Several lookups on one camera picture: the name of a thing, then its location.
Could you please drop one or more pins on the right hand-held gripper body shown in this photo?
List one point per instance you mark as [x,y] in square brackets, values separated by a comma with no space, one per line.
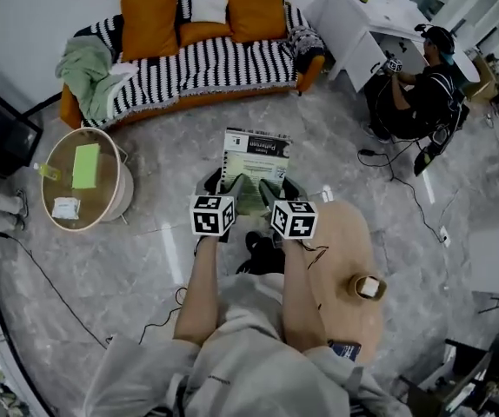
[295,222]

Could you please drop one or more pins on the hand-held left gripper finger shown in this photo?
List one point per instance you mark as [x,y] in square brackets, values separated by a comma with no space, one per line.
[236,191]
[208,186]

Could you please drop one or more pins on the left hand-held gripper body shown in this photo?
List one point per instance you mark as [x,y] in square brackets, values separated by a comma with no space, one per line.
[210,217]

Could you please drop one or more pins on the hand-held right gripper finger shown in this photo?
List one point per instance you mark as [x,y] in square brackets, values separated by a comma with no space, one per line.
[292,193]
[269,194]

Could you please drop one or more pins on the green-white magazine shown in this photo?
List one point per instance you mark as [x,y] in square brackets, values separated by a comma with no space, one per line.
[254,167]

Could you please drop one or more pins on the orange sofa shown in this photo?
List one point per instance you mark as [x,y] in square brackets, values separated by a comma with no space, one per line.
[70,109]

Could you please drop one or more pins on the person's right forearm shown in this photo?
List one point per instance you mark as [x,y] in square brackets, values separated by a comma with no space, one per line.
[304,298]

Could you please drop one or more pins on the person's left forearm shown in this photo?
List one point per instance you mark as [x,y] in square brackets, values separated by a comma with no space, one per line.
[197,293]

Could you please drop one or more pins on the wooden coffee table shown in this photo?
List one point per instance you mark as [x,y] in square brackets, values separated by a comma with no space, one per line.
[341,241]

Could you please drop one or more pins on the dark blue book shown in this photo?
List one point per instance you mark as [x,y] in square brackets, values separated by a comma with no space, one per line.
[345,350]

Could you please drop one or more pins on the person's left shoe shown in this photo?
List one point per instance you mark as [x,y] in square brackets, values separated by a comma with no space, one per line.
[256,240]

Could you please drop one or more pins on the person's black trousers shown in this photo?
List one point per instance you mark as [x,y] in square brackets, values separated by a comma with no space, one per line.
[267,263]

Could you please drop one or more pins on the round bamboo basket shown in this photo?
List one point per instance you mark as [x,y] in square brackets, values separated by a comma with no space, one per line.
[354,287]

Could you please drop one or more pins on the white tissue block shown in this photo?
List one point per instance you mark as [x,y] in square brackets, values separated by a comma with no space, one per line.
[370,288]

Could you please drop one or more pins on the black white striped blanket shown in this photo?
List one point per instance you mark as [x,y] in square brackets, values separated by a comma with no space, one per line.
[214,68]

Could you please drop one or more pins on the bright green notebook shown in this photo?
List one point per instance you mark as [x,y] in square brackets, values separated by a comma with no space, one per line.
[85,165]

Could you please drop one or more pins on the white wipes packet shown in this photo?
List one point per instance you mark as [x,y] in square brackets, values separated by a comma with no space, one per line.
[65,208]

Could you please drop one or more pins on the white folded towel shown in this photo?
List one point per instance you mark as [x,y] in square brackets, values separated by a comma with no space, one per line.
[123,68]

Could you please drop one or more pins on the dark fringed patterned cushion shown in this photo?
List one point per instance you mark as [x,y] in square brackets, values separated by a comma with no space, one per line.
[306,46]

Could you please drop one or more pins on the person's beige shirt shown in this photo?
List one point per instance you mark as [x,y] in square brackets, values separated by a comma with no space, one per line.
[249,363]

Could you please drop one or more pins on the white power strip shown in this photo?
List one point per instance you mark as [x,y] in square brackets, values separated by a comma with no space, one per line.
[444,236]

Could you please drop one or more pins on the round beige side table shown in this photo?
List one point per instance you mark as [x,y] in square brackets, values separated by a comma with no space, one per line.
[58,189]

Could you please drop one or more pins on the small orange cushion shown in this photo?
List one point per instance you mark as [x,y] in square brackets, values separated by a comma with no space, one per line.
[204,33]

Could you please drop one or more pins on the yellow drink bottle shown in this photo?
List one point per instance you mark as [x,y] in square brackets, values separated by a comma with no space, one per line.
[48,171]

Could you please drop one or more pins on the green knitted blanket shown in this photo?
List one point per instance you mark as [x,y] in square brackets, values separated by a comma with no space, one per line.
[84,72]

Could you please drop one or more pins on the white desk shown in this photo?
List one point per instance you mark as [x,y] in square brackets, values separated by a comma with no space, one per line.
[341,24]

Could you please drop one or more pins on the large orange cushion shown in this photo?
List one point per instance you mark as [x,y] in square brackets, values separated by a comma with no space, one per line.
[254,7]
[149,20]

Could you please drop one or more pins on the white cushion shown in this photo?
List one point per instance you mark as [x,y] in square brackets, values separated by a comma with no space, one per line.
[209,9]

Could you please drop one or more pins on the white cabinet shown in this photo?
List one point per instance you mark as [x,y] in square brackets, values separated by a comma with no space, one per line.
[497,250]

